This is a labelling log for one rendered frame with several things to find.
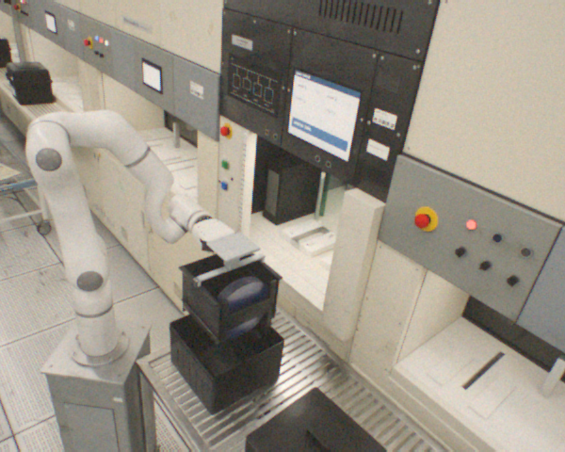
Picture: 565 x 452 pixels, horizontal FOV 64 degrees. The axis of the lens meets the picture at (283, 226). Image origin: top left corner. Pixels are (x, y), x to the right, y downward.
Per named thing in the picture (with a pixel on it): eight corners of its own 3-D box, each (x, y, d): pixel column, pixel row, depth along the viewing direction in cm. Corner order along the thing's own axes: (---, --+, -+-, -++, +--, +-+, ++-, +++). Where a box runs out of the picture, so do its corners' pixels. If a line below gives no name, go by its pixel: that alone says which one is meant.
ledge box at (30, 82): (8, 95, 362) (1, 61, 349) (46, 92, 378) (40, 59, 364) (17, 106, 342) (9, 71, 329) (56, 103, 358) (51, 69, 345)
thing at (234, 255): (240, 295, 160) (246, 217, 144) (276, 330, 147) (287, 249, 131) (177, 322, 146) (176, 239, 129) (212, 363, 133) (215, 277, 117)
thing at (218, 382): (235, 328, 174) (237, 293, 165) (282, 376, 156) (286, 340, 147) (169, 360, 157) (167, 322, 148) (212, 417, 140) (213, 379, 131)
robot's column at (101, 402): (71, 499, 187) (39, 371, 148) (100, 437, 211) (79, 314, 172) (138, 508, 186) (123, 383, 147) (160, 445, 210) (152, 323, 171)
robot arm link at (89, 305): (74, 321, 143) (63, 259, 131) (72, 285, 157) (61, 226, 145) (115, 314, 148) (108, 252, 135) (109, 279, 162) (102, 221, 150)
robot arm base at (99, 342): (59, 363, 151) (50, 321, 142) (85, 323, 168) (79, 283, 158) (116, 370, 151) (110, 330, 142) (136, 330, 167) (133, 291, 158)
